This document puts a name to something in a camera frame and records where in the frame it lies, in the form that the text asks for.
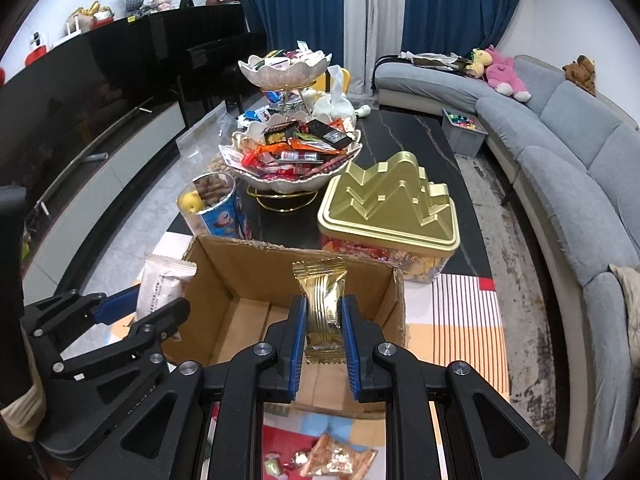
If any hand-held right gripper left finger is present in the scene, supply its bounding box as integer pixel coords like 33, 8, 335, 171
70, 296, 307, 480

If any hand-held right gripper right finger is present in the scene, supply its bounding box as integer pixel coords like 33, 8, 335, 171
341, 296, 581, 480

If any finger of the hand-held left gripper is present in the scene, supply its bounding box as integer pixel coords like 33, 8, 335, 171
50, 297, 193, 403
22, 285, 141, 336

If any white snack packet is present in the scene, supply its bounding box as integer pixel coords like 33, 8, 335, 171
136, 254, 198, 323

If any gold striped snack packet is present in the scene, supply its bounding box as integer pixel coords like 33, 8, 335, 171
291, 257, 348, 366

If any brown cardboard box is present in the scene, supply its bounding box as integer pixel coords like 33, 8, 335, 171
160, 235, 408, 418

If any orange and gold snack packet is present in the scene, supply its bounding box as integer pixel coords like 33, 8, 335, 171
298, 432, 379, 478

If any person's left forearm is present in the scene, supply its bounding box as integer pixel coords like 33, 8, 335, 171
0, 382, 47, 443

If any large pile of assorted snacks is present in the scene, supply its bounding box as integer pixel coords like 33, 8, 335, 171
222, 117, 358, 181

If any small heap of wrapped snacks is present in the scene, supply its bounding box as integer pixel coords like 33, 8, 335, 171
252, 40, 326, 68

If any colourful patterned tablecloth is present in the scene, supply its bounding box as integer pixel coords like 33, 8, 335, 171
107, 232, 511, 480

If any yellow bear toy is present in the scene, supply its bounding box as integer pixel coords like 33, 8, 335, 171
177, 190, 206, 216

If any clear jar with cartoon label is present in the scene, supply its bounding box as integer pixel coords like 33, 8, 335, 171
176, 172, 253, 238

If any gold foil bag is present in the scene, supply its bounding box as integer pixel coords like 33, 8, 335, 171
316, 151, 462, 285

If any grey television cabinet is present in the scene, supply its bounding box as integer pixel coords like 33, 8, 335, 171
22, 100, 188, 306

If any two-tier white bowl stand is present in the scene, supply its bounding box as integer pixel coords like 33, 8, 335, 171
218, 52, 363, 209

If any clear plastic bag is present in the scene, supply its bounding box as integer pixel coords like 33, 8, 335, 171
175, 101, 241, 176

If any worn grey rug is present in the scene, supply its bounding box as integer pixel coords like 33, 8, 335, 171
457, 155, 566, 441

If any grey storage bin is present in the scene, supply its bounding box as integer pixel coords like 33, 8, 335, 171
442, 107, 489, 157

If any white and red gadget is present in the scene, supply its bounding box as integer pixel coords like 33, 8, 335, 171
27, 31, 52, 65

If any grey sofa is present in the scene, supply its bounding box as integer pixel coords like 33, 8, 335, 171
374, 55, 640, 480

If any gold toy figure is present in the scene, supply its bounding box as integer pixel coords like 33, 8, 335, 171
67, 5, 113, 31

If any pile of clothes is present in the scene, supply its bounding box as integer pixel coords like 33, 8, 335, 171
400, 51, 473, 72

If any pink plush toy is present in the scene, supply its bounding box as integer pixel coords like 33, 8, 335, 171
482, 45, 532, 102

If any yellow plush toy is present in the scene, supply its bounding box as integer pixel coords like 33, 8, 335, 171
467, 48, 491, 78

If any white sheer curtain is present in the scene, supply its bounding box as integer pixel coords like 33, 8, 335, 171
344, 0, 408, 98

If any blue curtain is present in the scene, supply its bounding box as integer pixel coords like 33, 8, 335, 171
226, 0, 346, 68
402, 0, 531, 56

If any brown plush toy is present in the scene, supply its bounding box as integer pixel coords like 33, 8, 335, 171
562, 55, 598, 97

